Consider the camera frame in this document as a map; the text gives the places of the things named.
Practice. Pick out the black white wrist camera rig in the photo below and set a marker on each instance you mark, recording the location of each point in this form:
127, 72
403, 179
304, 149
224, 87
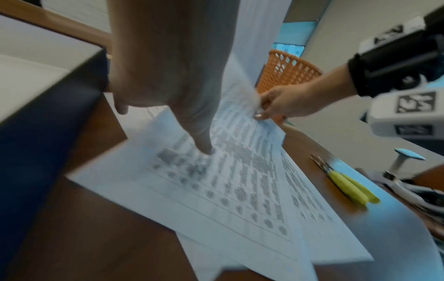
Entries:
402, 63

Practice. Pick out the orange plastic mesh basket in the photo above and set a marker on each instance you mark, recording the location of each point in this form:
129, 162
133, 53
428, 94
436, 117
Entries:
289, 71

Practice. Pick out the printed text paper sheet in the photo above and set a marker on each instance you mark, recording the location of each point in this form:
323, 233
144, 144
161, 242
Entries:
322, 214

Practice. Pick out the person's right hand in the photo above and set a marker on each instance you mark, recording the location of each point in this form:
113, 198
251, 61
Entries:
295, 98

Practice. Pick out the white punch with blue knob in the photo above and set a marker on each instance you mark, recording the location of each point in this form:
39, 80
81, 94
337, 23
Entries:
402, 164

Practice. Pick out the dark blue box white lid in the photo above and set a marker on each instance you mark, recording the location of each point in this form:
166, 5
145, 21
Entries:
38, 131

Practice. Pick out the person's right forearm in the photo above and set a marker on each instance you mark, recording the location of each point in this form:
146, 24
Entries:
338, 82

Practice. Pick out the light blue window pane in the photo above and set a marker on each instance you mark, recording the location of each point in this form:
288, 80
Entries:
295, 35

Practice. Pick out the printed table paper sheet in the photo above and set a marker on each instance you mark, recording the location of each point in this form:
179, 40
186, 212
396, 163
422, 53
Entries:
236, 186

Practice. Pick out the plain white paper sheet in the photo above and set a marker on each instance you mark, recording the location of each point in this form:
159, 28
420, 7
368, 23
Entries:
204, 258

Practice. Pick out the person's left hand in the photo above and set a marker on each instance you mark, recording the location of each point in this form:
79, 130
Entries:
173, 55

